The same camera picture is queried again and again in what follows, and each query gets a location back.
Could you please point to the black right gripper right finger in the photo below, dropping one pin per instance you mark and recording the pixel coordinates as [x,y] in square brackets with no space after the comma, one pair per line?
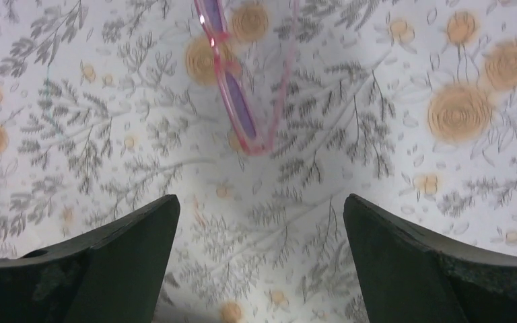
[408,273]

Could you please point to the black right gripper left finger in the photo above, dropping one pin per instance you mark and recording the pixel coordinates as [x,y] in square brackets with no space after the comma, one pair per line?
[113,273]

